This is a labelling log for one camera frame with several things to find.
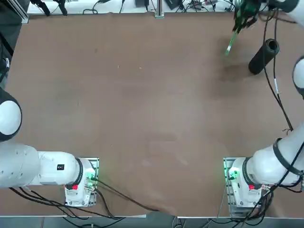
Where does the black left base cable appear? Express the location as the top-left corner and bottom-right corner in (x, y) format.
(94, 178), (160, 212)

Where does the small black cable hub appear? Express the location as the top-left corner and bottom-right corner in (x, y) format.
(190, 0), (205, 10)

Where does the black ribbed vase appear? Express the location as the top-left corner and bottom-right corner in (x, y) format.
(248, 38), (280, 76)

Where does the aluminium corner rail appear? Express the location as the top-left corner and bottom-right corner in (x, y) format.
(7, 0), (29, 24)

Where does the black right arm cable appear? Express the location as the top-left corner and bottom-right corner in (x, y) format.
(260, 9), (294, 131)

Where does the aluminium profile post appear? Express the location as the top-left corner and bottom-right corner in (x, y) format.
(154, 0), (166, 19)

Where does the red tulip bouquet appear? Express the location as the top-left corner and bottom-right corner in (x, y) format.
(224, 0), (260, 57)

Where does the large finned black adapter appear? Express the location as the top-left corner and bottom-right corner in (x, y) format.
(165, 0), (184, 10)

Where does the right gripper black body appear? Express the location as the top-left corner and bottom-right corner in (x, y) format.
(255, 0), (270, 15)

